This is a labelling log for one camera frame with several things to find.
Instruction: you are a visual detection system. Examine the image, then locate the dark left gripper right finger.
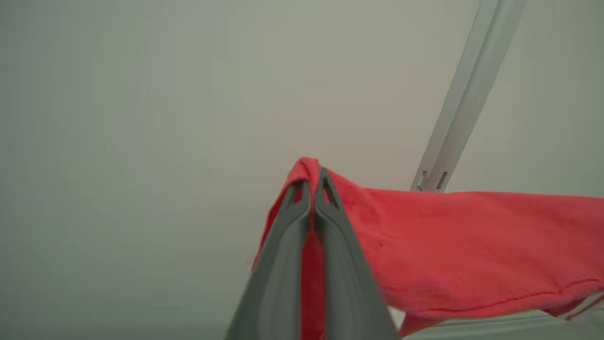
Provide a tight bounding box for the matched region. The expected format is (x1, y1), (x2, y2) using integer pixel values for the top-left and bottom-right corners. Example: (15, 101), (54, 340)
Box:
(315, 168), (398, 340)

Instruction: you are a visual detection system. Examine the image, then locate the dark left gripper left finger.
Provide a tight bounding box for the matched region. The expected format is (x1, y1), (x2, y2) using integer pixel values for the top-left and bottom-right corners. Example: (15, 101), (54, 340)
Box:
(226, 179), (313, 340)

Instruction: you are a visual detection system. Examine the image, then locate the red white sports jersey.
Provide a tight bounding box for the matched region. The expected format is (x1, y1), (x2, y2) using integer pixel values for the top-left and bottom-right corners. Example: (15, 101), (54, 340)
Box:
(250, 157), (604, 340)

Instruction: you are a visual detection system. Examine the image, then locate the grey metal door post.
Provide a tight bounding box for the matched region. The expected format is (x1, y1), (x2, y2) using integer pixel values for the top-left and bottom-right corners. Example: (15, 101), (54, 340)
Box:
(410, 0), (528, 193)

